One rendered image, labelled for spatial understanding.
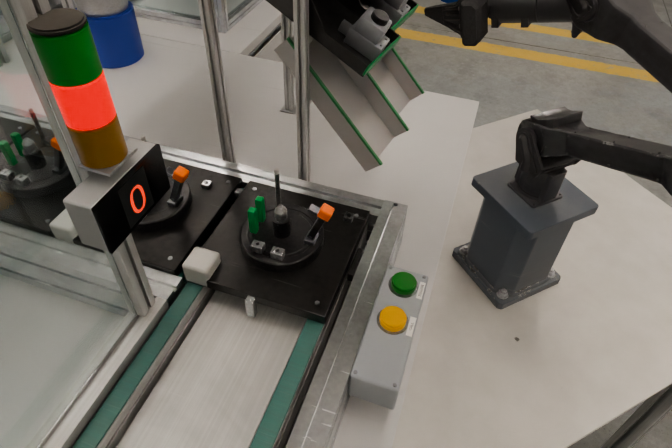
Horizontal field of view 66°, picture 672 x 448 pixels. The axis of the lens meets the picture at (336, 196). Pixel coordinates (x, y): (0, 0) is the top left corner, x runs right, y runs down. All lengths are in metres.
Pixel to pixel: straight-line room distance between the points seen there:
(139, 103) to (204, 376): 0.86
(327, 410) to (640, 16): 0.61
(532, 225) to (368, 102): 0.42
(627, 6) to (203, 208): 0.70
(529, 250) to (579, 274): 0.21
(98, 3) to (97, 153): 1.03
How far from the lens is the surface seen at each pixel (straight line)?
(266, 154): 1.23
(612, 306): 1.07
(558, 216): 0.88
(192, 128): 1.34
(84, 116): 0.57
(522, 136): 0.82
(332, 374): 0.75
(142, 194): 0.65
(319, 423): 0.72
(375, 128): 1.04
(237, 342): 0.83
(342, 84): 1.03
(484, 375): 0.90
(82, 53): 0.54
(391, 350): 0.77
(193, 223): 0.93
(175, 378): 0.82
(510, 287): 0.97
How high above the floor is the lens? 1.62
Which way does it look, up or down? 43 degrees down
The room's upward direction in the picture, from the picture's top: 2 degrees clockwise
